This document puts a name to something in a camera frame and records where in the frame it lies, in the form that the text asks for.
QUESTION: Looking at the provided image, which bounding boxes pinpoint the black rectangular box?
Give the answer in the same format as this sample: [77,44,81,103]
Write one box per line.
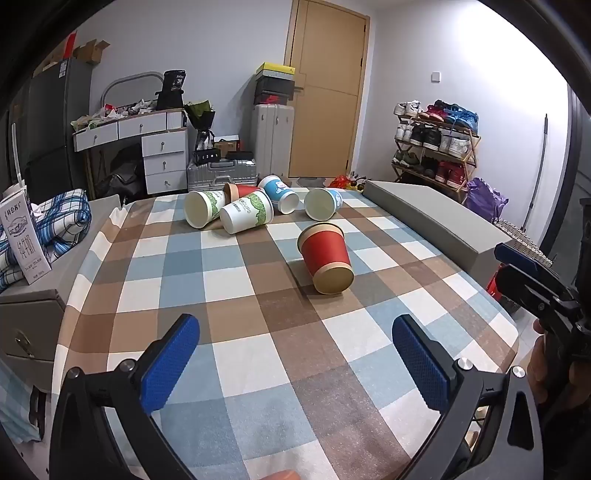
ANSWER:
[193,148,225,167]

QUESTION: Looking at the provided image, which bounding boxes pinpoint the red paper cup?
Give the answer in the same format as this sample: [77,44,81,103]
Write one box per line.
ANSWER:
[222,182,265,202]
[297,222,355,296]

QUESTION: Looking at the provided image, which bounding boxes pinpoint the person's right hand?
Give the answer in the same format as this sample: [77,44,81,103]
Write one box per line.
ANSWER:
[527,318,555,403]

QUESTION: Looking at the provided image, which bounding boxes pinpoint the flat silver suitcase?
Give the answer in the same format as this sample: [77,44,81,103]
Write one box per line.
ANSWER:
[187,158,259,193]

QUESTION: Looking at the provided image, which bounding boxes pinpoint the black paper bag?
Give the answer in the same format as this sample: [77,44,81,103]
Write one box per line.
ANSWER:
[154,70,187,112]

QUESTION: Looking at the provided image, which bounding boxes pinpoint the upright silver suitcase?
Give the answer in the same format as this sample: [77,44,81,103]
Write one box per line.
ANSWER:
[252,104,296,176]

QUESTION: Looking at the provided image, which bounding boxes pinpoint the checked tablecloth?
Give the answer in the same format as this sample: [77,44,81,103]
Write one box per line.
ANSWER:
[51,185,520,480]

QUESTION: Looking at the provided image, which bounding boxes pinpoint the wooden door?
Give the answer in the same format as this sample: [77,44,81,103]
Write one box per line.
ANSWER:
[283,0,371,180]

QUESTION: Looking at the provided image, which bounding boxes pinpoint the black wrapped flower bouquet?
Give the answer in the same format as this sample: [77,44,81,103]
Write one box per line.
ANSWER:
[184,99,218,151]

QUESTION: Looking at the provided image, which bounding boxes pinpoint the long grey box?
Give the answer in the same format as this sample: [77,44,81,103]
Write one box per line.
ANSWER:
[364,179,514,274]

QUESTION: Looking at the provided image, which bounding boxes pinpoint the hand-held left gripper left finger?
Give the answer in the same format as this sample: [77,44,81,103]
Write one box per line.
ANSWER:
[48,314,201,480]

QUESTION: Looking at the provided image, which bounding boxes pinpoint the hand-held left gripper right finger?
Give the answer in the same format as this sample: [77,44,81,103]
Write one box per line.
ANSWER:
[392,315,544,480]

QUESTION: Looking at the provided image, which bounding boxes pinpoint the purple plastic bag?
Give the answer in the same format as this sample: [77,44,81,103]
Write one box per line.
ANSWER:
[464,177,509,221]

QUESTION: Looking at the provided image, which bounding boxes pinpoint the grey arched mirror frame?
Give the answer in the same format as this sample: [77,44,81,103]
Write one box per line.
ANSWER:
[100,71,164,112]

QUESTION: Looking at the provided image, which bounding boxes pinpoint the grey long-handled pole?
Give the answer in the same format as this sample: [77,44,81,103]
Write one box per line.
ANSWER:
[526,113,550,228]

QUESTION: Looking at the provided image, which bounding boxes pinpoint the white desk with drawers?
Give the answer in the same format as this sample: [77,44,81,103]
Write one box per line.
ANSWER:
[72,109,190,197]

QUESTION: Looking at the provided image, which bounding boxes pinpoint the blue plaid cloth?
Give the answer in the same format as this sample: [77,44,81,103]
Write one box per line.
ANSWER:
[0,188,92,292]

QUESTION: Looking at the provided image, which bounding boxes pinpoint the grey drawer cabinet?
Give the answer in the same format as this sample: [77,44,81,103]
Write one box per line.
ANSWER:
[0,194,123,444]

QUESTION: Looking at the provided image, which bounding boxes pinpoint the green patterned paper cup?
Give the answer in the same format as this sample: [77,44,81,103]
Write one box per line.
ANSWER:
[184,189,228,230]
[219,190,274,235]

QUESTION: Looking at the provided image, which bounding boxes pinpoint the dark grey refrigerator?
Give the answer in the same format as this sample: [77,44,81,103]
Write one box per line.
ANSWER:
[7,58,93,204]

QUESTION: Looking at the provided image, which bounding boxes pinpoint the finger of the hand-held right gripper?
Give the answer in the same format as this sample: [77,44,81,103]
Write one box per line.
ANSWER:
[497,262,574,320]
[494,242,561,283]

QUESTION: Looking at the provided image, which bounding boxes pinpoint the stack of shoe boxes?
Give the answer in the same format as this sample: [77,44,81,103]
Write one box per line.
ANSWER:
[253,62,297,107]

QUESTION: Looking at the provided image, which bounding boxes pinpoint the open cardboard box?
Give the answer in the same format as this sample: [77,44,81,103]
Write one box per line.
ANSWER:
[73,39,112,65]

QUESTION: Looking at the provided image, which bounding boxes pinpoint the wooden shoe rack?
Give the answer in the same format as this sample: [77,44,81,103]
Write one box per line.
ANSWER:
[392,99,482,204]

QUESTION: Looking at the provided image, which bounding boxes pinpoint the blue patterned paper cup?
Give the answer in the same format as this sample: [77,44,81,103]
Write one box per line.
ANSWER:
[304,187,343,222]
[257,175,301,215]

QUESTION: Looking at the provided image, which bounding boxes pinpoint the wicker basket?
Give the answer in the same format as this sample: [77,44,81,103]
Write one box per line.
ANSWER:
[494,218,554,269]

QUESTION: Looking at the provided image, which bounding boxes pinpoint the white milk carton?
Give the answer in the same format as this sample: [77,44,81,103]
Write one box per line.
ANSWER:
[0,181,52,285]

